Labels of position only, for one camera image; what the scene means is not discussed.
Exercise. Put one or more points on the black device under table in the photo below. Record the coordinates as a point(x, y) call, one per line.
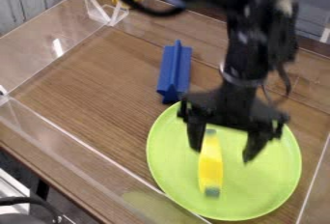
point(26, 209)

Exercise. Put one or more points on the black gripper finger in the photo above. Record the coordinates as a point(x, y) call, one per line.
point(258, 138)
point(195, 131)

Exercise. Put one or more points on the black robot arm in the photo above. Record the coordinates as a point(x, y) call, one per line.
point(262, 44)

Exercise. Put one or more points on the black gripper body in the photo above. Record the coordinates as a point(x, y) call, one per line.
point(233, 107)

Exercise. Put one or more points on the green round plate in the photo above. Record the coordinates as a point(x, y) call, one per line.
point(255, 186)

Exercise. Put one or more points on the blue plastic block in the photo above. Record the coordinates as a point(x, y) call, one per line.
point(175, 72)

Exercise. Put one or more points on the yellow toy banana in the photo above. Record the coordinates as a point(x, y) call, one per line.
point(211, 172)

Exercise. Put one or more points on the clear acrylic enclosure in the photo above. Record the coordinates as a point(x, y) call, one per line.
point(78, 118)

